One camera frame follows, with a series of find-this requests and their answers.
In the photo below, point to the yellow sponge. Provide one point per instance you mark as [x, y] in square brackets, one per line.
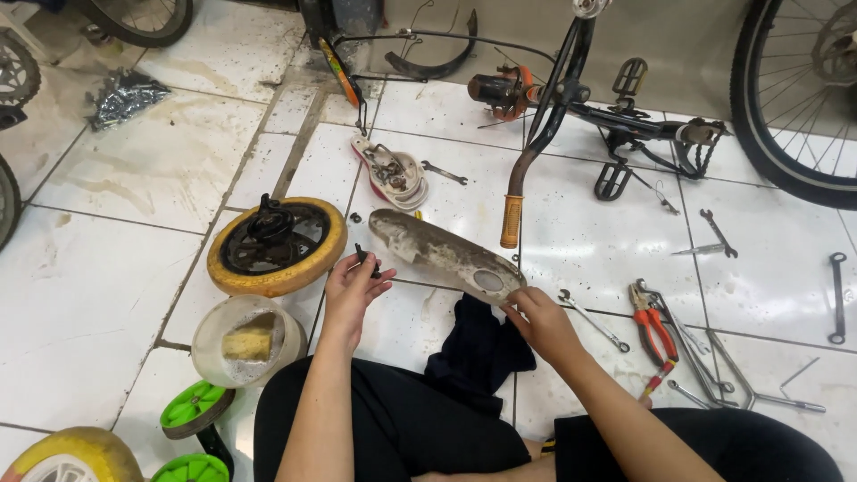
[248, 343]

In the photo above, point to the plastic container with soapy water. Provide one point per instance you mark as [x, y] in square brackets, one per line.
[246, 340]

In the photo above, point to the black bicycle pedal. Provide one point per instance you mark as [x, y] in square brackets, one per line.
[612, 181]
[630, 77]

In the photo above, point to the orange yellow mudguard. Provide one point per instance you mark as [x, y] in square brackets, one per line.
[338, 70]

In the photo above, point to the large bicycle wheel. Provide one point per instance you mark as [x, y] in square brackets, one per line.
[756, 107]

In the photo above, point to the person's right fingers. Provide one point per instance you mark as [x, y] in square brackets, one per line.
[517, 308]

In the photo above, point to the small silver wrench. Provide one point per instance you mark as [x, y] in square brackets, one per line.
[688, 393]

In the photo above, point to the dark navy cloth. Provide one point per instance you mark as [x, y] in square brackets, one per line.
[479, 355]

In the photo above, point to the red yellow screwdriver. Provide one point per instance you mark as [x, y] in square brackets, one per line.
[657, 381]

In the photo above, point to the metal training wheel bracket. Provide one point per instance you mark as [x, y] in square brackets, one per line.
[726, 375]

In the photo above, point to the silver combination wrench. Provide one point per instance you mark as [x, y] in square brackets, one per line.
[592, 320]

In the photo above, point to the silver screwdriver bit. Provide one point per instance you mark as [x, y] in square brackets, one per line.
[698, 250]

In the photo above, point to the black bicycle frame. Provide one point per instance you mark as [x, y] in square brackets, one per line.
[589, 100]

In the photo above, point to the yellow tyre black wheel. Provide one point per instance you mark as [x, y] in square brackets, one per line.
[277, 245]

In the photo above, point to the black mudguard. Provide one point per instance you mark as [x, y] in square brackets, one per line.
[435, 63]

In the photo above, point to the person's black trousers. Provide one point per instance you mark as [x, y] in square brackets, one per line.
[415, 422]

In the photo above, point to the bicycle sprocket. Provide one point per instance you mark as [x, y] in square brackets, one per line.
[15, 73]

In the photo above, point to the yellow tyre white wheel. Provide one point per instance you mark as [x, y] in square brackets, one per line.
[73, 458]

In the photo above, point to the white red bike part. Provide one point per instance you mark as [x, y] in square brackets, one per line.
[395, 173]

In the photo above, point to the person's left hand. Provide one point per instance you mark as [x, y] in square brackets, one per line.
[348, 299]

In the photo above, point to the black open-end wrench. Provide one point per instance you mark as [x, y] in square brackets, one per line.
[718, 233]

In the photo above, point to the small open-end wrench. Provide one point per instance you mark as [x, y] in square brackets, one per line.
[443, 173]

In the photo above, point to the small black bike part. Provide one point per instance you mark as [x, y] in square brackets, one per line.
[365, 260]

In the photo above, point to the crumpled silver plastic wrap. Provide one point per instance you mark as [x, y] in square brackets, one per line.
[124, 97]

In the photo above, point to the green training wheel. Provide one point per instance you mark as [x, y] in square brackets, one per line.
[194, 407]
[191, 468]

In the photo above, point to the person's right hand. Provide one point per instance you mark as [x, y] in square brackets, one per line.
[546, 321]

